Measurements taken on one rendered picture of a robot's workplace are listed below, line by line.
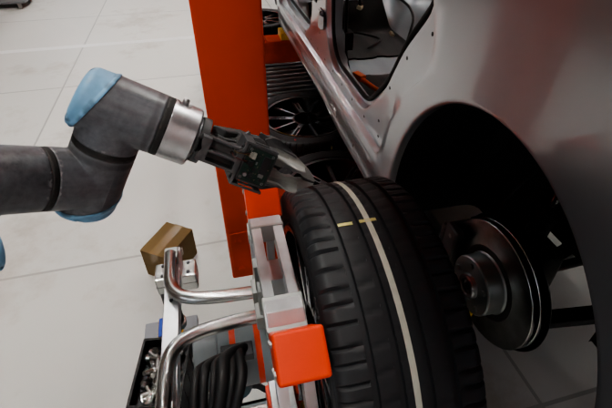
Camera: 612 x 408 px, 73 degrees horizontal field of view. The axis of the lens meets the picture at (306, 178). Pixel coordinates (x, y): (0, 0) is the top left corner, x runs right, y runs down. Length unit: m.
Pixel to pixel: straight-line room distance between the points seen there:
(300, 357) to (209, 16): 0.74
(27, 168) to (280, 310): 0.40
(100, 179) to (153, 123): 0.11
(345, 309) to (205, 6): 0.70
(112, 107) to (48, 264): 2.06
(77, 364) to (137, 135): 1.63
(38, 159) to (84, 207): 0.10
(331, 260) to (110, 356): 1.55
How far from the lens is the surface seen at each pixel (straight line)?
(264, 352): 0.91
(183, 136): 0.61
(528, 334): 1.08
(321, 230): 0.72
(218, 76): 1.07
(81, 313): 2.31
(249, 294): 0.86
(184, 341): 0.82
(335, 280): 0.67
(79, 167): 0.65
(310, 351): 0.62
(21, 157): 0.63
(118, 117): 0.61
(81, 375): 2.11
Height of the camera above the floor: 1.68
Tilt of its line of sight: 37 degrees down
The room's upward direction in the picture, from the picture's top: straight up
